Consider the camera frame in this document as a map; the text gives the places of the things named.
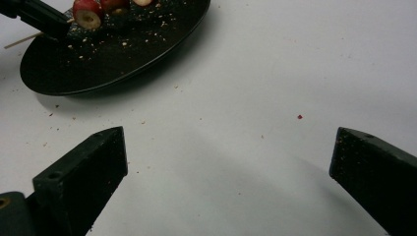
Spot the thin wooden skewer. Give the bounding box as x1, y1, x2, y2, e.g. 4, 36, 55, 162
3, 18, 77, 50

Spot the black round plate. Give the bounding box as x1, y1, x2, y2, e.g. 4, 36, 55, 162
19, 0, 211, 96

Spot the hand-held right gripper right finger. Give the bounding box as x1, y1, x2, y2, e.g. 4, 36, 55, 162
328, 127, 417, 236

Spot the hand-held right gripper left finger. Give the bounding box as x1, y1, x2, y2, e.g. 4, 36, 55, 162
31, 126, 129, 236

